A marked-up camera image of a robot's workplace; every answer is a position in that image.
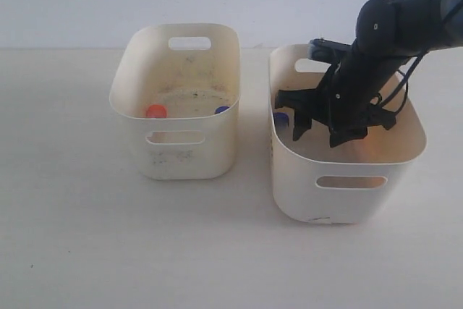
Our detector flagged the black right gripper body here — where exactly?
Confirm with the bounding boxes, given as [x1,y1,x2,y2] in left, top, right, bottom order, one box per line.
[273,48,413,136]

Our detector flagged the orange-capped tube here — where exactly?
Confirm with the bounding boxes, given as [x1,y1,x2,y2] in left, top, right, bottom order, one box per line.
[145,103,167,119]

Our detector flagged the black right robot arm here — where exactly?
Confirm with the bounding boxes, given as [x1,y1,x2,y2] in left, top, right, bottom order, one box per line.
[274,0,462,148]

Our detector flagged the cream plastic bin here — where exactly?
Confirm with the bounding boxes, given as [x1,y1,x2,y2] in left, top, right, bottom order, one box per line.
[109,23,241,180]
[268,44,427,224]

